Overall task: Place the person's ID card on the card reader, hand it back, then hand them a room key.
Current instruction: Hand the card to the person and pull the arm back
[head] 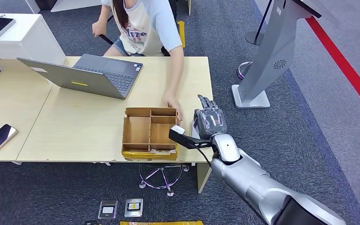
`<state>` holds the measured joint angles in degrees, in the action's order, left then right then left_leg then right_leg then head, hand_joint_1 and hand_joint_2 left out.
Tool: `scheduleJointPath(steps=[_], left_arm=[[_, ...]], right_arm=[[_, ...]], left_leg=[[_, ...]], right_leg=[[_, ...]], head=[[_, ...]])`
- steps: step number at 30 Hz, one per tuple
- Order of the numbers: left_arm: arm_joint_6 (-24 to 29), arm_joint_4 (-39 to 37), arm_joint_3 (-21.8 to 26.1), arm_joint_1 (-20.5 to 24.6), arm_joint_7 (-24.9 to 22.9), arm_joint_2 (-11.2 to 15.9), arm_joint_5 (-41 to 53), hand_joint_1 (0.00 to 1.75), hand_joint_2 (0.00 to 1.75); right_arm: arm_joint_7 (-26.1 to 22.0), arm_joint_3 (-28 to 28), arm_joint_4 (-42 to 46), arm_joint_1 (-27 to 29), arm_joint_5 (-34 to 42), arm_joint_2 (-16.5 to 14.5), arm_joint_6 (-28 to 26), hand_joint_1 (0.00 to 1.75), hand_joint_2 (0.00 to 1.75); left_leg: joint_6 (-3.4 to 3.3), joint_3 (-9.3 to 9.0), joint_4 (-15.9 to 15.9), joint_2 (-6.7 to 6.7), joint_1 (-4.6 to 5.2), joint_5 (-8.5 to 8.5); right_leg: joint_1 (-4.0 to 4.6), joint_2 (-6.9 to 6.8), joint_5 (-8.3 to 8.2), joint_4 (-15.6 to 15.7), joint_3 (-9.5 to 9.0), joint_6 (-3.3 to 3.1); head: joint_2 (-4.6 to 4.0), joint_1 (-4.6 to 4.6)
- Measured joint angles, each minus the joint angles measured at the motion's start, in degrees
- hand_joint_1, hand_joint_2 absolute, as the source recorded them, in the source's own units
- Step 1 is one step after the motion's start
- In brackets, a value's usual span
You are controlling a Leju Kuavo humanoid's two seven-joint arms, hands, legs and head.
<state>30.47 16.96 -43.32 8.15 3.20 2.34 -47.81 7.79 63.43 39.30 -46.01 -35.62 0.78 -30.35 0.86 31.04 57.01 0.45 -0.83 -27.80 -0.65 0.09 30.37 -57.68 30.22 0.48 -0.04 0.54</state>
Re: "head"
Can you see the person's left hand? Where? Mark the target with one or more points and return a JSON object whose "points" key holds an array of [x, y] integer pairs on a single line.
{"points": [[172, 102]]}

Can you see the person's right hand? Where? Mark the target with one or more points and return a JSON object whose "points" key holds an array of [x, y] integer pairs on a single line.
{"points": [[98, 29]]}

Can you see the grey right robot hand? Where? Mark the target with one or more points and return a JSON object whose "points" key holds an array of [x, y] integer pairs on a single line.
{"points": [[211, 122]]}

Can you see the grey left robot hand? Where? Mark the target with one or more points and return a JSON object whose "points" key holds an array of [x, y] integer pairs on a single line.
{"points": [[91, 223]]}

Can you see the wooden divided organizer box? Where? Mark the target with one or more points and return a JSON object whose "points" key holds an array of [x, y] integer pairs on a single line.
{"points": [[136, 130]]}

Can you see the person's right forearm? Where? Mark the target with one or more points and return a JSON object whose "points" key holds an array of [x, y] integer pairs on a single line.
{"points": [[104, 17]]}

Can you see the person's left forearm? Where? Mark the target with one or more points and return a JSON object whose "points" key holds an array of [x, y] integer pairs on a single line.
{"points": [[174, 82]]}

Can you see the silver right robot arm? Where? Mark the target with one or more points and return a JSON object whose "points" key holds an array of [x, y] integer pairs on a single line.
{"points": [[254, 186]]}

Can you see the white room key card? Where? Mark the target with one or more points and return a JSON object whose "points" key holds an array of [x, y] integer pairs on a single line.
{"points": [[161, 151]]}

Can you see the person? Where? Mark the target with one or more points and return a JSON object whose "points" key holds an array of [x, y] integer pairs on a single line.
{"points": [[149, 31]]}

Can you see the steel floor socket white outlet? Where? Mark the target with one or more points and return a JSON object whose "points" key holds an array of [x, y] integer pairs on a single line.
{"points": [[107, 210]]}

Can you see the white furniture panel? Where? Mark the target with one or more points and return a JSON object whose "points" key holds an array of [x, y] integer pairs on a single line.
{"points": [[74, 4]]}

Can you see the steel floor socket yellow label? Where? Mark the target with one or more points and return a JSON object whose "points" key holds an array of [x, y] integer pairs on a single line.
{"points": [[133, 207]]}

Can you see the wooden desk leg panel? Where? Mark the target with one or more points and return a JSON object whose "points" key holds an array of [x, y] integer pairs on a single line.
{"points": [[203, 177]]}

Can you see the grey laptop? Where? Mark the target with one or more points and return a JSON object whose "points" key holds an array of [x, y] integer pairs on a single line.
{"points": [[74, 79]]}

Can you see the chrome stanchion base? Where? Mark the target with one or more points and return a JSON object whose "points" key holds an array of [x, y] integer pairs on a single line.
{"points": [[243, 70]]}

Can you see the short yellow tape strip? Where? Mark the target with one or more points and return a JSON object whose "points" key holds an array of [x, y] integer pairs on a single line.
{"points": [[181, 34]]}

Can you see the yellow floor tape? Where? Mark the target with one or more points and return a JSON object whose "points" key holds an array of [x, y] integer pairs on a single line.
{"points": [[161, 223]]}

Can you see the white cabinet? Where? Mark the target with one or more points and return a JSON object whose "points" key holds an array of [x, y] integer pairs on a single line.
{"points": [[27, 43]]}

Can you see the chrome stool base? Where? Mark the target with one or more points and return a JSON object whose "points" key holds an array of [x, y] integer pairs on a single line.
{"points": [[170, 193]]}

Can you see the grey kiosk stand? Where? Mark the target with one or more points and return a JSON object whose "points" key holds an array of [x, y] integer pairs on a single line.
{"points": [[270, 56]]}

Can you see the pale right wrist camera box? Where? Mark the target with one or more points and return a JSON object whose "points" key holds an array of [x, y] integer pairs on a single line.
{"points": [[178, 129]]}

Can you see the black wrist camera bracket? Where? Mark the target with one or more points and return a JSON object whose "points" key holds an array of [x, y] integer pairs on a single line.
{"points": [[183, 139]]}

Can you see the black stanchion post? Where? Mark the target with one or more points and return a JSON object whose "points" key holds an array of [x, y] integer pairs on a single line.
{"points": [[254, 38]]}

